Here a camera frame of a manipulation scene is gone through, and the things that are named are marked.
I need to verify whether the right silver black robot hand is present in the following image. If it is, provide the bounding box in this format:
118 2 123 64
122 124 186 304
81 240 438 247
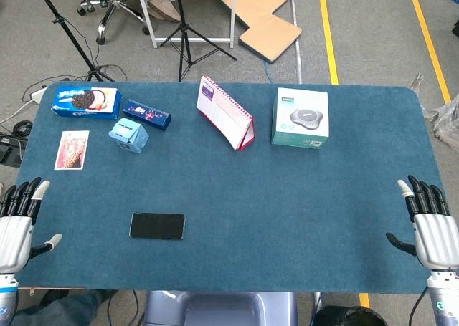
386 175 459 272

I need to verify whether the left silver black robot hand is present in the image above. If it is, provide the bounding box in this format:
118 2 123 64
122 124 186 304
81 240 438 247
0 177 62 275

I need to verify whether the black smartphone with blue back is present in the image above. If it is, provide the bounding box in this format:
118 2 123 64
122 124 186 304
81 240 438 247
128 212 186 241

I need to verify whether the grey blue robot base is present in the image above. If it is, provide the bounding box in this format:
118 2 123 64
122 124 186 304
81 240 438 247
143 290 298 326

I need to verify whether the blue-grey carpeted table surface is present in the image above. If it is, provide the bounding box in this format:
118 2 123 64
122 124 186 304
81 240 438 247
16 81 448 294

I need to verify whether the black floor device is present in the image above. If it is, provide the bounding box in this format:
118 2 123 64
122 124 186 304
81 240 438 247
0 132 28 168

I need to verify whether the person in blue jeans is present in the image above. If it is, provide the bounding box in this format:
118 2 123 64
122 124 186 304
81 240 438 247
10 289 119 326

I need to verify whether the photo card with white border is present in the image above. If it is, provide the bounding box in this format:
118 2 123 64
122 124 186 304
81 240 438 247
54 130 90 171

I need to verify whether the clear plastic wrap bundle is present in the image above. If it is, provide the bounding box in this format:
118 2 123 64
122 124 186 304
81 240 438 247
429 92 459 153

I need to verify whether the black bin bag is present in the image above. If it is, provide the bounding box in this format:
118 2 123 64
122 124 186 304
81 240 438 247
313 305 388 326

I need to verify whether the white power strip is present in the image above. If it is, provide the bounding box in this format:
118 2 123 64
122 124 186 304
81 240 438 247
30 87 48 105

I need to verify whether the light blue small box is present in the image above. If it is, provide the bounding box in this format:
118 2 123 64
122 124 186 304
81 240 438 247
108 118 150 154

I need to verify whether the blue Oreo cookie box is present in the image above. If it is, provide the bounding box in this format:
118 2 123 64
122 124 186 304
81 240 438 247
51 86 123 120

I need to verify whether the dark blue long box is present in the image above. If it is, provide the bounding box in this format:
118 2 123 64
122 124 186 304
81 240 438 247
122 99 172 132

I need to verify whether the green white speaker box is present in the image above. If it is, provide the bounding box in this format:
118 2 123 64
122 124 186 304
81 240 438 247
271 87 330 150

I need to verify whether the black light stand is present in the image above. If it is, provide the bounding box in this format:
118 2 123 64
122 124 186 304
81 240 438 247
30 0 115 82

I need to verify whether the red white desk calendar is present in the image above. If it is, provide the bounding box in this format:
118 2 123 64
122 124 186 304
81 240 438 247
196 75 257 151

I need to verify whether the white desk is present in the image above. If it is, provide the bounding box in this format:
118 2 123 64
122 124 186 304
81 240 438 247
134 0 236 49

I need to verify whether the black office chair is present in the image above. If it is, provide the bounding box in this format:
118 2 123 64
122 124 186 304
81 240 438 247
70 0 151 46

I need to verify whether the flat brown cardboard sheet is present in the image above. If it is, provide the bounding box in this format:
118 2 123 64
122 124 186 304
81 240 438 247
210 0 306 29

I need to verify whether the coiled black cable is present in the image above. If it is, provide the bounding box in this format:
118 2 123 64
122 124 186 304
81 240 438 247
12 120 34 135

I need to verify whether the black camera tripod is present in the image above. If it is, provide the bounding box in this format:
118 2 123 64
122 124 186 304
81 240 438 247
159 0 237 82

